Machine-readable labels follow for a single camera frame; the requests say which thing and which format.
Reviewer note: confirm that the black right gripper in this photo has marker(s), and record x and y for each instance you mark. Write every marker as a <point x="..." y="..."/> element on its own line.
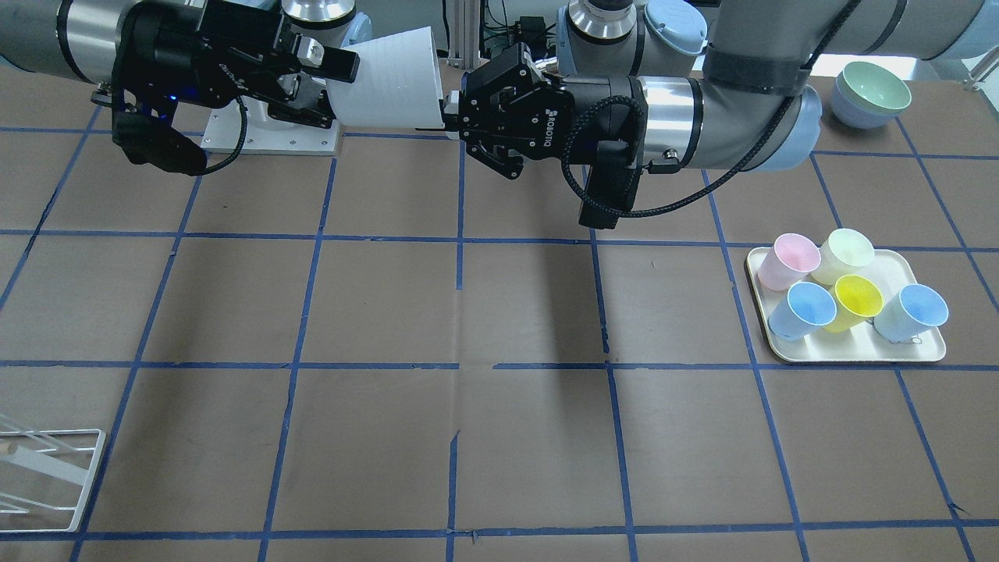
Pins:
<point x="187" y="55"/>

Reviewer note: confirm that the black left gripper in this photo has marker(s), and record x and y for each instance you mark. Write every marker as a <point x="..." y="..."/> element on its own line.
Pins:
<point x="581" y="104"/>

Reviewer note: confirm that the grey plastic cup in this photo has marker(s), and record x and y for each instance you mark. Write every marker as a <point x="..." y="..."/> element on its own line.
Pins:
<point x="397" y="84"/>

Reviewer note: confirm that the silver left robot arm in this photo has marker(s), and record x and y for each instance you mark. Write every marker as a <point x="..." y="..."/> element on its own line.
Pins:
<point x="656" y="88"/>

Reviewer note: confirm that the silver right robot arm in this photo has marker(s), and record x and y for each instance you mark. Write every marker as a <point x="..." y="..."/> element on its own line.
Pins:
<point x="79" y="40"/>

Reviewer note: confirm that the pink plastic cup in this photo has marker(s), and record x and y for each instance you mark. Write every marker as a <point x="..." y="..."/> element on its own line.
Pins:
<point x="791" y="258"/>

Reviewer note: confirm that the blue cup near tray corner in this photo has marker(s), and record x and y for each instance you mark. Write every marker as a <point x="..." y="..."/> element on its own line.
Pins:
<point x="805" y="308"/>

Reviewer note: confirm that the pale green plastic cup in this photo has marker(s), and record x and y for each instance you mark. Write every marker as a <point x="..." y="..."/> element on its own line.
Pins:
<point x="844" y="252"/>

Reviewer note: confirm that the yellow plastic cup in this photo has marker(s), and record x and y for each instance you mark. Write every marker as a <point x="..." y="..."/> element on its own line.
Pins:
<point x="857" y="300"/>

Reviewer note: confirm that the blue cup at tray end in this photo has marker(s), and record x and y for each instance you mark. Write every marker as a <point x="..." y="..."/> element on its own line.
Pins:
<point x="915" y="309"/>

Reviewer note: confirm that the stacked green and blue bowls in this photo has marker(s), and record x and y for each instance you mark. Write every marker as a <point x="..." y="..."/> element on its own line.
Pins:
<point x="867" y="96"/>

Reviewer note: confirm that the cream plastic tray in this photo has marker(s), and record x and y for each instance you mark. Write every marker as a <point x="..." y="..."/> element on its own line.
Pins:
<point x="862" y="344"/>

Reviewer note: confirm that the aluminium frame post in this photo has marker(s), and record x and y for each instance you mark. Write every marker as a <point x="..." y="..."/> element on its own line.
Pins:
<point x="464" y="26"/>

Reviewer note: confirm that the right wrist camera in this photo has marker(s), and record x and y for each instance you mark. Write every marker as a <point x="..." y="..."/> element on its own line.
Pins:
<point x="147" y="139"/>

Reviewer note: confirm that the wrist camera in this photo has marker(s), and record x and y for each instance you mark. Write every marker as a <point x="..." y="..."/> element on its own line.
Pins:
<point x="611" y="182"/>
<point x="147" y="139"/>

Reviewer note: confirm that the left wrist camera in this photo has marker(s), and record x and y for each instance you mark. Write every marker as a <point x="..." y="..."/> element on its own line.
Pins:
<point x="611" y="182"/>

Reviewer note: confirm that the white wire cup rack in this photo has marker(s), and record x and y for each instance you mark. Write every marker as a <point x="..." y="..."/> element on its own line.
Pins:
<point x="48" y="477"/>

